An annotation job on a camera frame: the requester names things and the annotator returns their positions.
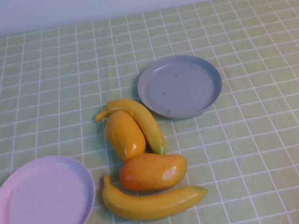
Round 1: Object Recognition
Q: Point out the pink round plate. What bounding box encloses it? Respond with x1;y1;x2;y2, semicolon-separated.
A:
0;150;101;224

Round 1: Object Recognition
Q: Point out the yellow orange mango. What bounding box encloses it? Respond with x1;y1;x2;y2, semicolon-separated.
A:
102;106;149;165
116;147;191;197

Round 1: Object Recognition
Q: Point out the long yellow banana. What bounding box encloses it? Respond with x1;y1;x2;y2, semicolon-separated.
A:
99;159;212;224

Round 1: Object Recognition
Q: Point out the short curved yellow banana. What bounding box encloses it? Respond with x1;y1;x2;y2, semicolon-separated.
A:
92;92;169;164

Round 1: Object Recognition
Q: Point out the blue-grey round plate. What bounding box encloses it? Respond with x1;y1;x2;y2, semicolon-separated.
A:
133;48;228;126

